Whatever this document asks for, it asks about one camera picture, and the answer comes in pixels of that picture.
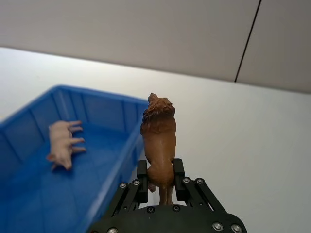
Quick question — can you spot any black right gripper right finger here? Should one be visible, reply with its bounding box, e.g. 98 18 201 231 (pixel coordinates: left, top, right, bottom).
172 158 228 214

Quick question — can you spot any blue plastic tray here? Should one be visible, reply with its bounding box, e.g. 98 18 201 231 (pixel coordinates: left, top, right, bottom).
0 84 150 233

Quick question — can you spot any brown toy lion figure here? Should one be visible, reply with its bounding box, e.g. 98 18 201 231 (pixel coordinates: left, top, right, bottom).
140 92 176 206

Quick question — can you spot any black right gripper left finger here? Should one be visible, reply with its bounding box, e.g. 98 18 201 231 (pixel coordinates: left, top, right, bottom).
106 159 149 219

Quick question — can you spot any pink toy pig figure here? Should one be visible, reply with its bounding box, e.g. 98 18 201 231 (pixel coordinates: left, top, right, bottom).
46 120 87 171

